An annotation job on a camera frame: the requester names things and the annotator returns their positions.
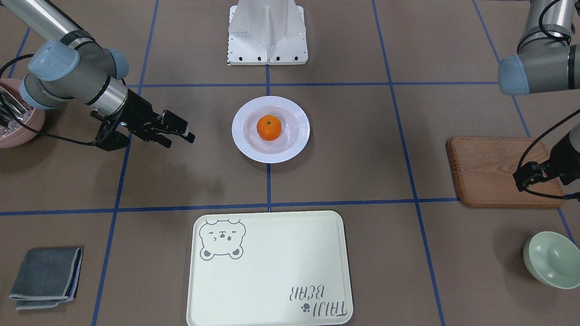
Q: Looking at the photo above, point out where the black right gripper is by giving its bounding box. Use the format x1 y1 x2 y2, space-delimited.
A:
91 90 195 151

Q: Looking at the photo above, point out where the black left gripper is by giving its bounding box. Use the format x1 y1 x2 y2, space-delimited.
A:
513 136 580 192

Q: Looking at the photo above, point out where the orange fruit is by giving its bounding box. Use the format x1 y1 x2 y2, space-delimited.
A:
256 114 282 142

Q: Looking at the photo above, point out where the white round plate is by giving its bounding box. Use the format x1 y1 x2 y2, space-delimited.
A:
232 96 310 164

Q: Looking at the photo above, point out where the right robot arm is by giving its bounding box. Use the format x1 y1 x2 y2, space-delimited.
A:
1 0 195 151

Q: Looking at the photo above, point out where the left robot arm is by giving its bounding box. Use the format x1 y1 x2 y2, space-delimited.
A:
498 0 580 195

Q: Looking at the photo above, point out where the cream bear print tray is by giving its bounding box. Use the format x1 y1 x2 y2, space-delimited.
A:
186 210 354 326

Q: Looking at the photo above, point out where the wooden cutting board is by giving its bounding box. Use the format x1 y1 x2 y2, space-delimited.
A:
446 136 564 209

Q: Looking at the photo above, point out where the green ceramic bowl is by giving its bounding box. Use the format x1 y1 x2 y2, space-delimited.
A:
522 231 580 289

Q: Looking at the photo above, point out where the pink bowl with ice cubes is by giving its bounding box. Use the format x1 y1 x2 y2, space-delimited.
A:
0 78 46 149

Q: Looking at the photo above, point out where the folded grey cloth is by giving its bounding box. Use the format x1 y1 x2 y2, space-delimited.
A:
9 246 84 310

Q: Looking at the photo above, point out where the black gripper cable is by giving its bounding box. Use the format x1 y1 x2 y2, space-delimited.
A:
517 109 580 201

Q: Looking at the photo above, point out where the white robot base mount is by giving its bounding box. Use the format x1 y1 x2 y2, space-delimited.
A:
227 0 309 66

